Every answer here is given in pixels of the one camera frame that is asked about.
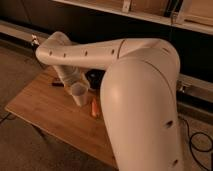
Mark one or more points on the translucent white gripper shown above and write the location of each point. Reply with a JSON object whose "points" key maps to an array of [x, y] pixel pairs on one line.
{"points": [[68, 74]]}

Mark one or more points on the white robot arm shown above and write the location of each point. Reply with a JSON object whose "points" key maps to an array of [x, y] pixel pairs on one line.
{"points": [[137, 94]]}

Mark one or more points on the clear plastic cup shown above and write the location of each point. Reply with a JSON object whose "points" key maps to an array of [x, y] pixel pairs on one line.
{"points": [[79, 91]]}

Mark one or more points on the black pan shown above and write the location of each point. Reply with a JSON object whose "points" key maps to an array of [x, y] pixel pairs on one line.
{"points": [[93, 76]]}

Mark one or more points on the wooden table board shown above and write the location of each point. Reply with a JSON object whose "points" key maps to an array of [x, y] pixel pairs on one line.
{"points": [[54, 111]]}

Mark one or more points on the orange carrot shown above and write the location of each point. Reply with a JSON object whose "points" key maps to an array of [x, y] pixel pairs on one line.
{"points": [[94, 108]]}

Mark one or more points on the wooden shelf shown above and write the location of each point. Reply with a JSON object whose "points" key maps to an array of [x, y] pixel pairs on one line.
{"points": [[194, 15]]}

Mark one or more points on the small white wall fixture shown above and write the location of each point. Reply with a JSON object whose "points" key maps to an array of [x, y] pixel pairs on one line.
{"points": [[34, 40]]}

